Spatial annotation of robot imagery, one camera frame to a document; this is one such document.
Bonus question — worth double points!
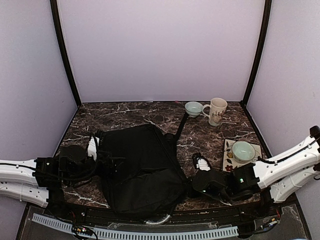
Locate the left black frame post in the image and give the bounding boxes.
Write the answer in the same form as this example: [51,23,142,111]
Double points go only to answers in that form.
[49,0,82,108]

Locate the small circuit board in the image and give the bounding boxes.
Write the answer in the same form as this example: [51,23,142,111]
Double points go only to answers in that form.
[71,225,94,238]

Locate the black student bag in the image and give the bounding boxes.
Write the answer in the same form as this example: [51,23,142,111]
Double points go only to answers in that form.
[94,113,188,217]

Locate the floral square plate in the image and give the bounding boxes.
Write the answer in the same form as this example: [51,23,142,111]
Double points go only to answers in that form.
[221,139,263,173]

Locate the black front rail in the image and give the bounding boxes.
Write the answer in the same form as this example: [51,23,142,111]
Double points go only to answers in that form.
[46,202,282,225]

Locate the pale green bowl on plate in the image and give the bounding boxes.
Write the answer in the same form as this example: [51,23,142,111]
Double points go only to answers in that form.
[231,141,256,163]

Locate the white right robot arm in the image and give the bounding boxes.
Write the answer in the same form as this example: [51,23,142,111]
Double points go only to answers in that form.
[191,125,320,217]

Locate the cream floral mug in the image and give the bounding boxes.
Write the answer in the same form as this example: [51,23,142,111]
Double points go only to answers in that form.
[202,97,228,127]

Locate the right black frame post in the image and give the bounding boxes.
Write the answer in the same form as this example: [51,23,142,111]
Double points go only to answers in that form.
[240,0,273,108]

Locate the small celadon bowl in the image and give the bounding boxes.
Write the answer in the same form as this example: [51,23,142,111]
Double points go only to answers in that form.
[184,101,203,118]

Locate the white slotted cable duct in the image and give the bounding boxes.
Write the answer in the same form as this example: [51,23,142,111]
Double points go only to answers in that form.
[31,213,239,240]

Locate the black frame post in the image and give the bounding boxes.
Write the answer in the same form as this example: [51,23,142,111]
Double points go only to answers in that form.
[240,0,273,108]
[49,0,82,108]

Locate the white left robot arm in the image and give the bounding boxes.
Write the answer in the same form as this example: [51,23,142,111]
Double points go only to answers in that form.
[0,136,117,218]

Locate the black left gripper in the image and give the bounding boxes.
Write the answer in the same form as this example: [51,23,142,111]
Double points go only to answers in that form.
[66,151,126,187]

